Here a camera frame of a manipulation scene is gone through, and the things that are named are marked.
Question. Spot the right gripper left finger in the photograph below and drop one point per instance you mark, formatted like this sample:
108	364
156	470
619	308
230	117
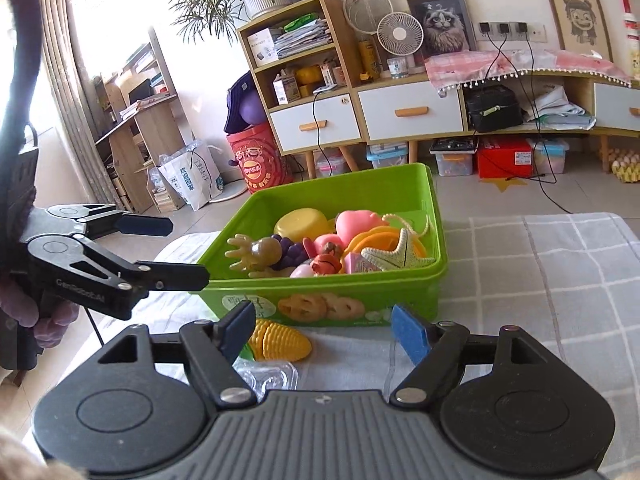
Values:
211	348

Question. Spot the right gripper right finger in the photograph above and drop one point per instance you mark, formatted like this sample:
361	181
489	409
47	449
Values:
435	350

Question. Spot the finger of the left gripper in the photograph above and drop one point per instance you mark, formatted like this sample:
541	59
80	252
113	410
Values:
172	276
98	225

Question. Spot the clear plastic lens case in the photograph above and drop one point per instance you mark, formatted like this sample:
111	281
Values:
263	376

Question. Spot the yellow toy corn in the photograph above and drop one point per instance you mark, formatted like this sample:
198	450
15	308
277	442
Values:
273	341

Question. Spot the beige toy starfish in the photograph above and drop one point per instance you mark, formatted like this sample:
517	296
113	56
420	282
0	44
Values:
404	256

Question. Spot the tan rubber hand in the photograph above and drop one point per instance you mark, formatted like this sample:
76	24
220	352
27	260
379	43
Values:
268	272
253	255

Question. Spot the pink toy milk carton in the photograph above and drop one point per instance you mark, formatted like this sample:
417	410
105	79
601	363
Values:
354	262

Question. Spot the pink clear capsule egg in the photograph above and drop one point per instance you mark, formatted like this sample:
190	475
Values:
304	270

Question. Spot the purple toy grapes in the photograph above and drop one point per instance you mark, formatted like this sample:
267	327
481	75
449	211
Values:
292	254

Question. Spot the orange brown small figurine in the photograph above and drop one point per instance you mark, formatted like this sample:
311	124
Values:
328	261

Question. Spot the pink toy pig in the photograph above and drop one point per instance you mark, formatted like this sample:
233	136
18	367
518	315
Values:
347	225

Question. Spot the yellow toy bowl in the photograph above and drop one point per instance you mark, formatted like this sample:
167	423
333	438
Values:
303	222

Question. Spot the left gloved hand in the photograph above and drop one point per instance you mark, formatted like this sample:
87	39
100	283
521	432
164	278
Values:
48	332

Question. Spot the green plastic cookie box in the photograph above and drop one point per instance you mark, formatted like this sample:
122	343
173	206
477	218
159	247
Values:
403	195

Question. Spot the wooden desk shelf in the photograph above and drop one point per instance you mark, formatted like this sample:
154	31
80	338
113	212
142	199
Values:
149	123

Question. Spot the red snack bucket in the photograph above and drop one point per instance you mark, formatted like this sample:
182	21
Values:
256	153

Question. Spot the red storage box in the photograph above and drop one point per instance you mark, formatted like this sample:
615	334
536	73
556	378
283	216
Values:
501	157

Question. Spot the wooden cabinet with white drawers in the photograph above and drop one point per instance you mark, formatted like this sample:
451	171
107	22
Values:
407	109

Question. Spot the black bag on shelf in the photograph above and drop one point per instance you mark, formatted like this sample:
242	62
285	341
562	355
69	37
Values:
493	108

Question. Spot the yellow egg tray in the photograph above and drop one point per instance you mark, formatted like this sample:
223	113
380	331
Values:
625	165

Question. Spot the pink checked cloth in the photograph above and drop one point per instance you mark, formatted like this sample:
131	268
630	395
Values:
470	69

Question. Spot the white desk fan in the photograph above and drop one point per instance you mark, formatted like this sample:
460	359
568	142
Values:
401	35

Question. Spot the framed cat picture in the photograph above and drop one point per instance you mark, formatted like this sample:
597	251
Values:
446	24

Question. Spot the framed cartoon girl picture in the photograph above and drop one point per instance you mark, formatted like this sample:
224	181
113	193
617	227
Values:
581	27

